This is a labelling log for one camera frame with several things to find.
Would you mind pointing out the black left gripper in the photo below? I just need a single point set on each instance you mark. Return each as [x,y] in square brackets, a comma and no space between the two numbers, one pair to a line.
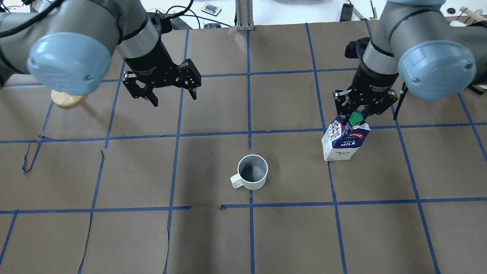
[153,63]

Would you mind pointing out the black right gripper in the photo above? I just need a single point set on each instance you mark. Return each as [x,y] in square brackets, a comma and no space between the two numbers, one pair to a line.
[369,82]

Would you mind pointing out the blue white milk carton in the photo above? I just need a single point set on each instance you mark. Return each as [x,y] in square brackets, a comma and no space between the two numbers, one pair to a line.
[341,140]

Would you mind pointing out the white ceramic mug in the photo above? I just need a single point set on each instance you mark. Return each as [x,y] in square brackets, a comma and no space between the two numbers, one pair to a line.
[252,171]

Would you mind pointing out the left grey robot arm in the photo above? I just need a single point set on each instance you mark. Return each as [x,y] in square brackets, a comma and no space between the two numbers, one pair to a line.
[68,46]

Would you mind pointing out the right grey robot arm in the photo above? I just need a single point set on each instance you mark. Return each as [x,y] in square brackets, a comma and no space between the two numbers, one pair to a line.
[414,49]

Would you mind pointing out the small remote control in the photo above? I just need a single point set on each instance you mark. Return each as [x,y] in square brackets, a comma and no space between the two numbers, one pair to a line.
[211,9]

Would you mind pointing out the black power adapter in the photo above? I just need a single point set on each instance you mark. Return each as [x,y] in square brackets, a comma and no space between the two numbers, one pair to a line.
[346,12]

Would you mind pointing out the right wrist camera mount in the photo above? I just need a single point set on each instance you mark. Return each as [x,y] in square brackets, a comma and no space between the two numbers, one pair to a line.
[356,49]

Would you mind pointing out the aluminium frame post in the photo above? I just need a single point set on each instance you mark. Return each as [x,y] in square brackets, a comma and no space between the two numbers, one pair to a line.
[244,15]

